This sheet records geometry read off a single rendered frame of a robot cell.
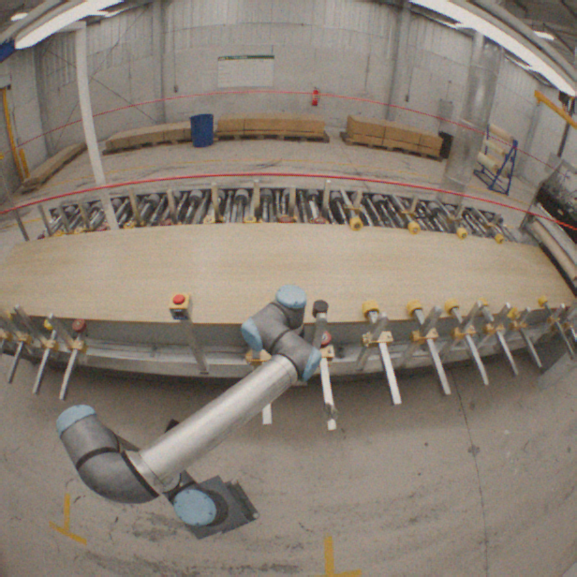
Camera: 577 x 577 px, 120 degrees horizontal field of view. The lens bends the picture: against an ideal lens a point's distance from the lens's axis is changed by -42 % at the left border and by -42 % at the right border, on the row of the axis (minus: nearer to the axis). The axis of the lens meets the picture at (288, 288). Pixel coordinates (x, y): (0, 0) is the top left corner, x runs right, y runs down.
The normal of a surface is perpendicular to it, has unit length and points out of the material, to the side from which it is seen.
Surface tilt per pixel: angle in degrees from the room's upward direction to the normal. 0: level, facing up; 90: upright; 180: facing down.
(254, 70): 90
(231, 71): 90
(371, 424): 0
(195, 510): 5
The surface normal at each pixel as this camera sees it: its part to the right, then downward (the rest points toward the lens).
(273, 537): 0.06, -0.69
